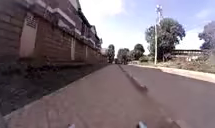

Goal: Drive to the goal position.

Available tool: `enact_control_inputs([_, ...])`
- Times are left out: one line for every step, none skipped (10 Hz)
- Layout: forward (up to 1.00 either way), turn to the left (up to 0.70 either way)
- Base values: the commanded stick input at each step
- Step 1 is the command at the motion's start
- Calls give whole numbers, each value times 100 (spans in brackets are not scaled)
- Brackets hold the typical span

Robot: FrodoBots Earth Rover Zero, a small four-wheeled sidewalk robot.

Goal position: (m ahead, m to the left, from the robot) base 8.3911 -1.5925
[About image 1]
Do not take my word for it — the red brick path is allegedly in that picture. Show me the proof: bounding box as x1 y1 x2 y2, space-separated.
3 63 183 128

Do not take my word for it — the raised kerb strip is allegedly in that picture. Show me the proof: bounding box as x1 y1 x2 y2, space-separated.
116 64 193 128

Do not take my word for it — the tall pale pole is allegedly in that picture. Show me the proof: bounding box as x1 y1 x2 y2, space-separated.
153 4 163 66

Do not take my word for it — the brown multi-storey building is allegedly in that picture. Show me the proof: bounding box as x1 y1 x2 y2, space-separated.
14 0 103 48

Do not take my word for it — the large dark green tree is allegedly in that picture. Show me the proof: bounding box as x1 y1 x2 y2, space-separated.
144 17 187 63

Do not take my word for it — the pale path edge kerb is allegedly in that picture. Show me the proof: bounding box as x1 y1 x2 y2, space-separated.
3 64 109 121

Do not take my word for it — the planted verge strip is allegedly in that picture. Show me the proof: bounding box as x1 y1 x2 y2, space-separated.
0 61 109 116

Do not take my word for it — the low distant building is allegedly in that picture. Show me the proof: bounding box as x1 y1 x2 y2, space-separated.
170 49 204 61

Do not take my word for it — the grey asphalt road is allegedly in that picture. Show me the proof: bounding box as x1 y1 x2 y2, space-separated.
119 64 215 128

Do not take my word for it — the grass verge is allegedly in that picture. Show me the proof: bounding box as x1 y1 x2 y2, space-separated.
138 56 215 75

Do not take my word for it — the pale footway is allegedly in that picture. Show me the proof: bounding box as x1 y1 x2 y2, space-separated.
129 63 215 85

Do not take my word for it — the hazy tree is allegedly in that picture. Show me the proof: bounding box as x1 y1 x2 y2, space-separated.
198 20 215 51

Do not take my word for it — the brown brick boundary wall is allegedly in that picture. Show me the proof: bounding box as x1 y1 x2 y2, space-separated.
0 6 109 64

